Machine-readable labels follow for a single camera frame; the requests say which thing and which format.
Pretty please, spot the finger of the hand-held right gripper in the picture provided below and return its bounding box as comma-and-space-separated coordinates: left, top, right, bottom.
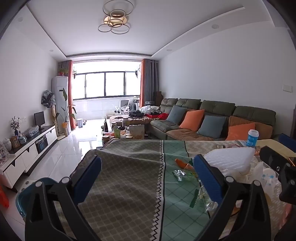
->
278, 133, 296, 153
259, 146, 289, 173

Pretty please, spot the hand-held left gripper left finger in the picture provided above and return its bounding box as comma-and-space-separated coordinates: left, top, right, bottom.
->
24, 155, 102, 241

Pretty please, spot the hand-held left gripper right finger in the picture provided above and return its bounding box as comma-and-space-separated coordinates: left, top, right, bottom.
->
193, 154, 271, 241

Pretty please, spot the white foam net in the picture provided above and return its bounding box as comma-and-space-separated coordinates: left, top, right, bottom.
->
203, 146, 256, 174

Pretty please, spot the orange peel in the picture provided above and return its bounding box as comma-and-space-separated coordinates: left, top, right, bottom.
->
175, 158, 194, 170

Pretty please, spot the teal trash bin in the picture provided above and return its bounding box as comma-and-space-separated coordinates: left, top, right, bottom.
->
16, 177, 61, 218

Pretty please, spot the clear green wrapper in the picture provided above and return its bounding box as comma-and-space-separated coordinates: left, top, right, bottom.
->
190, 183, 219, 212

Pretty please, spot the blue canister white lid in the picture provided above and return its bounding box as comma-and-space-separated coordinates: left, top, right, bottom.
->
246, 129, 259, 147

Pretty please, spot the silver foil wrapper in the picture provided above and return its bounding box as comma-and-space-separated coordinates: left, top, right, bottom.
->
172, 170, 188, 182

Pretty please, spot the orange cushion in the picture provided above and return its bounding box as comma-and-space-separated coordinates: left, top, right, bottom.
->
225, 123, 256, 141
179, 109, 205, 132

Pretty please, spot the patterned tablecloth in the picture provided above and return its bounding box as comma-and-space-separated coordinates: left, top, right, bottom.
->
54, 138, 296, 241

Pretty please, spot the blue-grey cushion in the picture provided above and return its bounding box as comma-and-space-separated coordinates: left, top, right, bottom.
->
197, 115, 227, 139
166, 105, 187, 124

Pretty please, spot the cluttered coffee table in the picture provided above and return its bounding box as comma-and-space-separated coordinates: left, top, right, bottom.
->
97, 116, 151, 149

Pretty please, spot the white black TV cabinet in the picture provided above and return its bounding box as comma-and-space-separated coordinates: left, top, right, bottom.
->
0, 125, 58, 193

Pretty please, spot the tall leafy potted plant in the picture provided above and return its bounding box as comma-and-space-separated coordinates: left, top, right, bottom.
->
60, 88, 77, 137

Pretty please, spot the brown paper bag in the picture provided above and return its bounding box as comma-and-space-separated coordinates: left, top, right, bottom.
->
129, 125, 145, 139

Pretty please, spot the green sofa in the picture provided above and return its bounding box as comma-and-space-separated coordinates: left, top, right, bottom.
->
150, 98, 277, 141

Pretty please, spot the black monitor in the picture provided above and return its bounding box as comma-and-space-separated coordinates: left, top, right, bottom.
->
34, 111, 46, 130

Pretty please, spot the white office chair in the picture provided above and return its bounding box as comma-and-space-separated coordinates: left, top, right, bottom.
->
114, 99, 130, 115

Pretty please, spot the red plastic object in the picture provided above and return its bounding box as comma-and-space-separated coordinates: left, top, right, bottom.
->
0, 183, 10, 209

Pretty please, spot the wrapped ship model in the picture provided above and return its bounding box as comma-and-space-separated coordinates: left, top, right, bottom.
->
0, 142, 10, 163

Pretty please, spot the orange grey curtain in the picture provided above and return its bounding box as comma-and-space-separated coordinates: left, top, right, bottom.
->
60, 60, 77, 130
139, 59, 159, 110

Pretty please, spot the vase with flowers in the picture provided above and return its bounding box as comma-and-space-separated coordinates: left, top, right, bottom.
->
10, 116, 21, 136

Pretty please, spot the cloth-covered standing fan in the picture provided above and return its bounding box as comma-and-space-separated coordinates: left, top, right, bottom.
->
41, 90, 56, 127

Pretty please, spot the white standing air conditioner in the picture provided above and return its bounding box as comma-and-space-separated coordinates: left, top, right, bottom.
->
51, 76, 70, 135

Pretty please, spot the white clothes pile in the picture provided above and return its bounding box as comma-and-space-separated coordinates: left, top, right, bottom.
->
140, 106, 160, 114

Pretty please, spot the brown wooden cabinet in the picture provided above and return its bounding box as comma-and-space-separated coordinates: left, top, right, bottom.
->
154, 91, 164, 106

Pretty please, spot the large window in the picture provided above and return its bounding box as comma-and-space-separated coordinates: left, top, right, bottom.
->
73, 72, 141, 100

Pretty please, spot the ring ceiling lamp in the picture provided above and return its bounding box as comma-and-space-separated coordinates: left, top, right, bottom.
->
98, 0, 136, 35

